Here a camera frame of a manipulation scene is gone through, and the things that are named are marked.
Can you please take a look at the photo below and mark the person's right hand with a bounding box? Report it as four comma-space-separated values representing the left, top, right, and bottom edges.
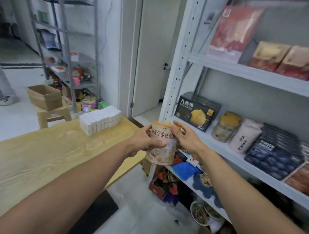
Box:
173, 121, 206, 161

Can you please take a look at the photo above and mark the person's left hand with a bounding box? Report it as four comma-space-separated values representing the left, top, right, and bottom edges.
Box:
126, 124, 168, 158

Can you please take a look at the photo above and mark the beige can with yellow lid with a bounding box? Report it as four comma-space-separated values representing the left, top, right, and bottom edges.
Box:
145, 121, 182, 166

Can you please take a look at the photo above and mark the person's right forearm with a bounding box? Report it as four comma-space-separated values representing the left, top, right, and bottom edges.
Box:
193, 146, 307, 234

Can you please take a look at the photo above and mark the person's left forearm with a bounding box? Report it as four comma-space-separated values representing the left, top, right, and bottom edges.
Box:
0, 141, 136, 234

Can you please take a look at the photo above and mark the black box with yellow print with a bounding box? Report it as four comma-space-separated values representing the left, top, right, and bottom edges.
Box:
174, 91, 222, 133

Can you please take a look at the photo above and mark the blue packet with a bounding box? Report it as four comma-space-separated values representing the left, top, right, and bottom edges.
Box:
172, 161, 201, 181

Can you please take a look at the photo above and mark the dark red printed packet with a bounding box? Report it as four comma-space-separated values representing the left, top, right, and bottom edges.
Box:
148, 168, 180, 201

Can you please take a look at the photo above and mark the clear jar with yellow lid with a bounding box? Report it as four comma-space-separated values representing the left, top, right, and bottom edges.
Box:
211, 111, 242, 143

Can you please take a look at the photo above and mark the row of white boxes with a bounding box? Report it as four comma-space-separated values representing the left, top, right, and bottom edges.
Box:
79, 105, 122, 136

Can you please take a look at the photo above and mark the white and pink pouch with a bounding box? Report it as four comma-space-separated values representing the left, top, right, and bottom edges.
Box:
229, 118, 263, 154

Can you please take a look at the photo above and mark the clear tub of nuts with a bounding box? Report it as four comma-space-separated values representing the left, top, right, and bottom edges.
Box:
190, 201, 211, 226

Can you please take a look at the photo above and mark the white metal shelf rack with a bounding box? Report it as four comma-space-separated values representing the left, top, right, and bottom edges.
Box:
148, 0, 309, 225

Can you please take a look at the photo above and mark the white door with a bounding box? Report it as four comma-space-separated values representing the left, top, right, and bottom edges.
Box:
131, 0, 182, 118

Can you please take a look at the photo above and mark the black floor mat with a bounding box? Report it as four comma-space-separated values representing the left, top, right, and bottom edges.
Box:
67, 190, 119, 234

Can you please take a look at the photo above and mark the stack of dark blue boxes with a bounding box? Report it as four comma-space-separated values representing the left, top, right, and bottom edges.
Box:
244, 123, 305, 181

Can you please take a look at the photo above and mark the beige plastic stool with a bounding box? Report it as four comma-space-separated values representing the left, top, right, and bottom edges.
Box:
36, 97, 73, 130

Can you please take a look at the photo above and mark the beige and red packet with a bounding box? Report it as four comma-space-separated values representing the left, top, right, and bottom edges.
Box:
275, 45, 309, 81
248, 41, 291, 72

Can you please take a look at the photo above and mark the brown cardboard box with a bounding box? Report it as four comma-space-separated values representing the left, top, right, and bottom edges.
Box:
27, 84, 63, 111

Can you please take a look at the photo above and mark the large red snack packet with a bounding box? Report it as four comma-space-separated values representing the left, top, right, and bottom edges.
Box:
207, 4, 265, 63

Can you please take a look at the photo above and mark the brown red box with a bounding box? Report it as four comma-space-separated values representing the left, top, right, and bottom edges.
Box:
282, 162, 309, 196

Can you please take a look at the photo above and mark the grey metal shelf rack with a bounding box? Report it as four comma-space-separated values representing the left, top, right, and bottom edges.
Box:
26, 0, 100, 114

